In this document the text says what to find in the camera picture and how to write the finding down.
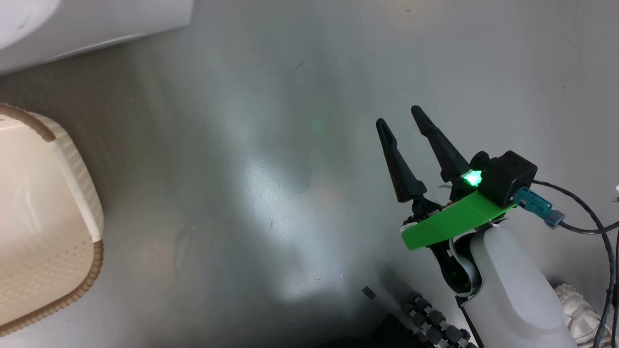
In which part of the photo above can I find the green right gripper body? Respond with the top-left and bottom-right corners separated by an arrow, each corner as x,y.
399,183 -> 516,295

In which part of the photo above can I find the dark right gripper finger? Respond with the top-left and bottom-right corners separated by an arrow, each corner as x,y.
376,118 -> 427,203
411,105 -> 471,183

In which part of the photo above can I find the white front-load washing machine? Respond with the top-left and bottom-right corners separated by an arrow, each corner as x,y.
0,0 -> 194,75

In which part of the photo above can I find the cream perforated laundry basket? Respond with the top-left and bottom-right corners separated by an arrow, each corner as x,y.
0,103 -> 104,337

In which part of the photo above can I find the white ribbed round object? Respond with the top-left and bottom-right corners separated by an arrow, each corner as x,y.
554,284 -> 605,348

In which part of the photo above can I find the teal right camera connector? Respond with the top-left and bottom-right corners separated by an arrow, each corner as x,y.
514,187 -> 565,230

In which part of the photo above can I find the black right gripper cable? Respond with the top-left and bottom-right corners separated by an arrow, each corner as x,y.
532,180 -> 619,348

